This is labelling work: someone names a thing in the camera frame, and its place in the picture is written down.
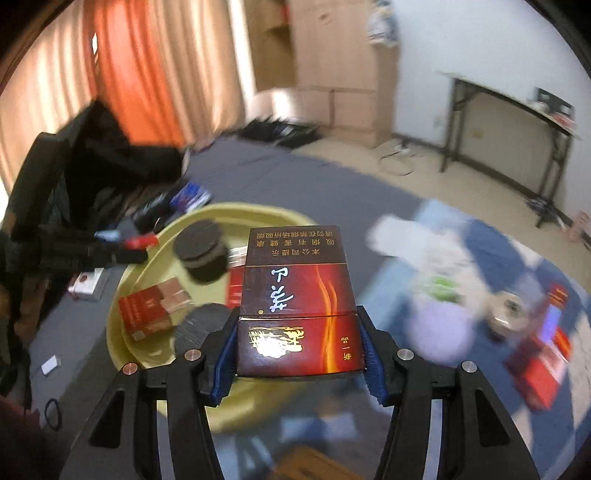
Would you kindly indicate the blue packet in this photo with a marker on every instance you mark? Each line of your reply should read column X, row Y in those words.
column 191, row 196

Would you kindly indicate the blue checked fleece blanket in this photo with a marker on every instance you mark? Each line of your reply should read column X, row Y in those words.
column 498, row 415

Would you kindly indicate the black box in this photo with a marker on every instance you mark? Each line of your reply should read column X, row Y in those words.
column 554, row 101

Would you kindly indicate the orange and beige curtain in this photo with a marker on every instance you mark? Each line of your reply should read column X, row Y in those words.
column 138, row 78

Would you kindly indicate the small pink box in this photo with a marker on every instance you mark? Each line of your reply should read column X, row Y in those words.
column 175, row 295

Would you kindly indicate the white cloth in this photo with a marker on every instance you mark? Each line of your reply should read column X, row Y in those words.
column 415, row 244

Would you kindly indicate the black hair band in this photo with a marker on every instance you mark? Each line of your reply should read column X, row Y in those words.
column 47, row 413

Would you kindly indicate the purple cloth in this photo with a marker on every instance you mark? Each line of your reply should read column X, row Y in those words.
column 441, row 332

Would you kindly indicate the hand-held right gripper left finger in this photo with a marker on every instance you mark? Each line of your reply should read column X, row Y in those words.
column 226, row 360

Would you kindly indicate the hanging white bag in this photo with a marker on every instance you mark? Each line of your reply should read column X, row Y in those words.
column 383, row 23

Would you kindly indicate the small green item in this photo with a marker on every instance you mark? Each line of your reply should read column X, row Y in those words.
column 441, row 288

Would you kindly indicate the white and red small box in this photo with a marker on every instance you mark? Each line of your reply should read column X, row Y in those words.
column 85, row 284

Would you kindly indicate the pale yellow plastic basin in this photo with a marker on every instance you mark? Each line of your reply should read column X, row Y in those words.
column 138, row 355

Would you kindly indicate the grey bed sheet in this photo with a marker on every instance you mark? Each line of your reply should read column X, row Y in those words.
column 300, row 184

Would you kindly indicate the dark red cigarette box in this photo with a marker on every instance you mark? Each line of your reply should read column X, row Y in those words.
column 295, row 295

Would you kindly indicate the clear tape roll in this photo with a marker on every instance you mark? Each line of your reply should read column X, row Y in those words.
column 510, row 311

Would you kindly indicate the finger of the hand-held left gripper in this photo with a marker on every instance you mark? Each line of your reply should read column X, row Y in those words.
column 115, row 251

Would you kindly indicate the large red cigarette box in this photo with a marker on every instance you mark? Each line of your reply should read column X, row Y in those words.
column 538, row 369

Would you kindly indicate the black folding table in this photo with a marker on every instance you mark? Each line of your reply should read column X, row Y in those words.
column 508, row 99

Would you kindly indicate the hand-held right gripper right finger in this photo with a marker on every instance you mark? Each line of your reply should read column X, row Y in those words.
column 371, row 364

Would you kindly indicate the wooden wardrobe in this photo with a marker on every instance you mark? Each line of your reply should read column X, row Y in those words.
column 332, row 69

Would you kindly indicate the black cloth pile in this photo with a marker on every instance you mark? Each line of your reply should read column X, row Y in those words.
column 277, row 131

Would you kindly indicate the small white card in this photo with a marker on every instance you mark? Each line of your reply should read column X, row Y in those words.
column 50, row 364

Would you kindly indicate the black jacket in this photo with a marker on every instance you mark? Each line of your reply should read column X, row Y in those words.
column 120, row 157

